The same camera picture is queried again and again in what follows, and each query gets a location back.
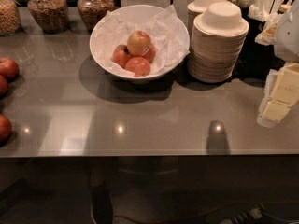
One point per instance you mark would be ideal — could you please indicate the left glass cereal jar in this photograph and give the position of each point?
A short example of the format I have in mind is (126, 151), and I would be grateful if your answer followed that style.
(10, 20)

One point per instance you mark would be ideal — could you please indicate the middle red apple on table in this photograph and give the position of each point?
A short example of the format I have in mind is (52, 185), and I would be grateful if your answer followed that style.
(3, 86)

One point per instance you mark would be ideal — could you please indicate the middle glass cereal jar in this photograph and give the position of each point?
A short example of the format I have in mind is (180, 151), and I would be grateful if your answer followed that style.
(50, 15)

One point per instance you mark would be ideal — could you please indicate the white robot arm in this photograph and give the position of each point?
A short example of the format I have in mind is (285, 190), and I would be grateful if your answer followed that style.
(286, 45)

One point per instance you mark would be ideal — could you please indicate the left apple in bowl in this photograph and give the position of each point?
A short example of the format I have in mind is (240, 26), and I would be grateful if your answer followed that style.
(121, 55)

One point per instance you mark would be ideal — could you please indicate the front stack paper bowls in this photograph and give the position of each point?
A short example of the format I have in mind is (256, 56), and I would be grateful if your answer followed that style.
(217, 39)

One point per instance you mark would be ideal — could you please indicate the lower red apple on table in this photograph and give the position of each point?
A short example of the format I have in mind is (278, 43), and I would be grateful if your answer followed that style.
(5, 129)

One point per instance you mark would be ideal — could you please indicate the right apple in bowl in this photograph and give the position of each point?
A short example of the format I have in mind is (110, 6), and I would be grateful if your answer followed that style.
(150, 55)

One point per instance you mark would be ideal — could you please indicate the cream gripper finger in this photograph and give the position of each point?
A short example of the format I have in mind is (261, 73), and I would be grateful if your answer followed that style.
(285, 93)
(269, 85)

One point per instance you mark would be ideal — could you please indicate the rear stack paper bowls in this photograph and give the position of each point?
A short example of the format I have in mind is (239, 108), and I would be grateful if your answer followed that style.
(196, 8)

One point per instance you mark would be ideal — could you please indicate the white paper bowl liner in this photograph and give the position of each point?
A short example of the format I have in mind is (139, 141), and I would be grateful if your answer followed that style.
(165, 38)

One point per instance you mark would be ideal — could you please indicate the right glass cereal jar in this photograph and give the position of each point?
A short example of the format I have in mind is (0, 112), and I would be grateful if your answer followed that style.
(92, 11)

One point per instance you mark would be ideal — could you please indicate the white ceramic bowl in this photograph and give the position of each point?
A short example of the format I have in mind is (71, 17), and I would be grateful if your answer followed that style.
(102, 47)

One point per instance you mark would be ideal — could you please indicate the glass cereal jar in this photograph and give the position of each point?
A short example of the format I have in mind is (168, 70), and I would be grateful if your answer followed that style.
(92, 11)
(10, 20)
(50, 15)

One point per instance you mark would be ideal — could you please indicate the red apple on table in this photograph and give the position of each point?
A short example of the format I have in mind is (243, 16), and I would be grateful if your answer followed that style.
(9, 69)
(3, 86)
(5, 129)

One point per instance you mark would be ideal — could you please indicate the black cutlery holder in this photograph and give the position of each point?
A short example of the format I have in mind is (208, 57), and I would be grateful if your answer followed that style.
(255, 60)

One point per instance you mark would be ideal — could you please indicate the stack paper bowls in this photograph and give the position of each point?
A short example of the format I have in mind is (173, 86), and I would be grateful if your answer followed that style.
(196, 8)
(217, 39)

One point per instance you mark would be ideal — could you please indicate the upper red apple on table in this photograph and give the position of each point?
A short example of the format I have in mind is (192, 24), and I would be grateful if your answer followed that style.
(9, 69)

